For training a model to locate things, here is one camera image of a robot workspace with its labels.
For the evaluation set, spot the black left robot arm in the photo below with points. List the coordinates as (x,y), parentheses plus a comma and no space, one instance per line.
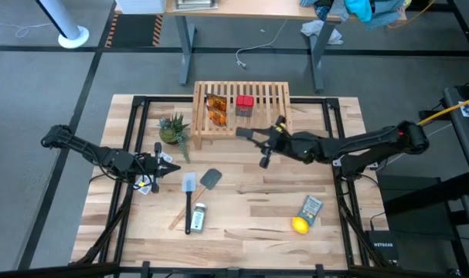
(95,154)

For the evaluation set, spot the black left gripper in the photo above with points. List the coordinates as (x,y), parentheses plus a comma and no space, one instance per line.
(149,167)

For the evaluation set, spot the white arm base bracket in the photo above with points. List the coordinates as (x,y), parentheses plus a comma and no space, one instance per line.
(336,161)

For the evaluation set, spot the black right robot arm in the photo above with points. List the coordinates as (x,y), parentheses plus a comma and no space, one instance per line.
(373,141)

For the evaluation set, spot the white-lidded bagel seasoning jar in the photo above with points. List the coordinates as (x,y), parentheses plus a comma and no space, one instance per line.
(198,220)

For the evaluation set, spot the light wooden desk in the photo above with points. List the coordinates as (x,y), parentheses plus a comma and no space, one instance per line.
(257,9)

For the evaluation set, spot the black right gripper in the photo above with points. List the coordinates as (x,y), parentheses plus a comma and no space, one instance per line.
(292,144)

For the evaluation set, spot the white paper sheet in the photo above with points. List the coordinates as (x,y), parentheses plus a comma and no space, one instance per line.
(466,109)

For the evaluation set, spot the potted green succulent plant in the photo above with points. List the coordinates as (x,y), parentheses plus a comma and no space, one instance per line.
(171,131)

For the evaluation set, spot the orange taco seasoning packet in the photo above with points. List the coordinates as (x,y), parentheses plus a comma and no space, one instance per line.
(218,117)
(217,103)

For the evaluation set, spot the blue-green flat packet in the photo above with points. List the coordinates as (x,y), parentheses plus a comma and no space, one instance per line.
(310,208)

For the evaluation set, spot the yellow lemon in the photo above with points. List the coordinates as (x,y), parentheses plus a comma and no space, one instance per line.
(300,225)

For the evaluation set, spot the black Netgear network switch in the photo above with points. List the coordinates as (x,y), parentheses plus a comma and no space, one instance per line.
(383,245)

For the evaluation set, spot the red-lidded smoked paprika tin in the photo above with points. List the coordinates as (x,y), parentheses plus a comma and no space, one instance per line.
(244,102)

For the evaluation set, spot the black mat hazard stripes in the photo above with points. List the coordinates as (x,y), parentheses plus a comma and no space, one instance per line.
(133,31)

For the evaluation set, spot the pile of blue clothes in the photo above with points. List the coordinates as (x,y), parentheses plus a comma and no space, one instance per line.
(357,9)

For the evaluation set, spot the black metal table frame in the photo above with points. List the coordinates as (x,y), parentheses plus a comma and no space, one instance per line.
(164,99)

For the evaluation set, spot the white cloth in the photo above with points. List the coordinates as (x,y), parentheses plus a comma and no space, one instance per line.
(315,29)

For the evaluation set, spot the stack of books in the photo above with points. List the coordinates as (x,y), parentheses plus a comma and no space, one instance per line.
(195,4)

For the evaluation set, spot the black side desk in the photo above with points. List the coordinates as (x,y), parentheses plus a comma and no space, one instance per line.
(462,154)

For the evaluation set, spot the slatted wooden shelf rack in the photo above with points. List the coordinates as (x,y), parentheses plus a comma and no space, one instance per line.
(207,133)

